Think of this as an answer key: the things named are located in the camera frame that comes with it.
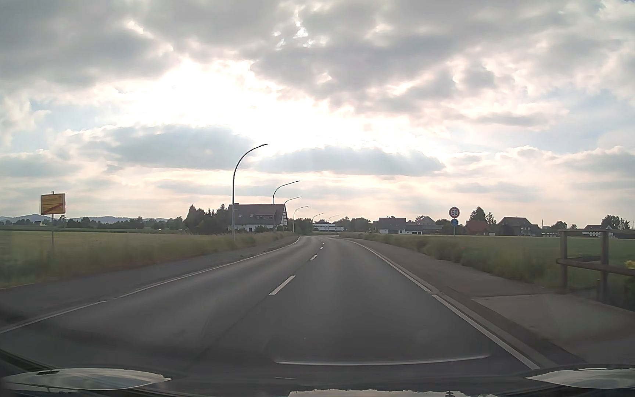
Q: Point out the white low building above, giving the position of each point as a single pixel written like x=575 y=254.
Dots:
x=324 y=226

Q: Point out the large half-timbered house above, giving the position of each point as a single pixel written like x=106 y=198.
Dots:
x=257 y=214

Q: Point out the group of dark-roofed houses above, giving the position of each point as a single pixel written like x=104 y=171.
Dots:
x=392 y=224

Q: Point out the row of lamp posts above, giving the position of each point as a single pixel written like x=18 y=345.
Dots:
x=233 y=187

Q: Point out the road markings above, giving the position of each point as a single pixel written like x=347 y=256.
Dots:
x=283 y=284

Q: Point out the grey asphalt road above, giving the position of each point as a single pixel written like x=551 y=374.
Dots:
x=345 y=309

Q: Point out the clump of dark trees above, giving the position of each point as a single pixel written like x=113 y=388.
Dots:
x=204 y=219

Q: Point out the red brick house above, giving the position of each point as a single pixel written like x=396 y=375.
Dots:
x=476 y=227

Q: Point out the tall tree behind houses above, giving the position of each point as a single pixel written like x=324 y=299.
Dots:
x=478 y=214

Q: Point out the car's own bonnet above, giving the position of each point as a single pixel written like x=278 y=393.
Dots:
x=317 y=386

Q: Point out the dark-roofed house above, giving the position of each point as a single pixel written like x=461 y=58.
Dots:
x=516 y=223

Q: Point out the grey asphalt side path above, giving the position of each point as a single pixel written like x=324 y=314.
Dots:
x=130 y=278

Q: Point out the green grass field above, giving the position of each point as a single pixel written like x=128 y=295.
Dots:
x=516 y=256

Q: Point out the distant line of trees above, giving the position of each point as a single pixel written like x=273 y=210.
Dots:
x=108 y=223

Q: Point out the dry grass field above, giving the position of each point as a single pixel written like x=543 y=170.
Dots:
x=102 y=248

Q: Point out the yellow road sign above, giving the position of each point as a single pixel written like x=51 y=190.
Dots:
x=53 y=203

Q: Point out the grey paved pavement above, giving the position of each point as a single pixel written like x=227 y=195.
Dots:
x=560 y=325

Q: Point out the white house with dark roof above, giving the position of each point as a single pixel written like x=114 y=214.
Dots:
x=596 y=229

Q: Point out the group of trees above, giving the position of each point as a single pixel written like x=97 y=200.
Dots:
x=615 y=221

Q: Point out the round road signs on post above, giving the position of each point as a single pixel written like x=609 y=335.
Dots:
x=454 y=212

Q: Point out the wooden rail fence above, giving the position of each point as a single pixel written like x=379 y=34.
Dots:
x=604 y=267

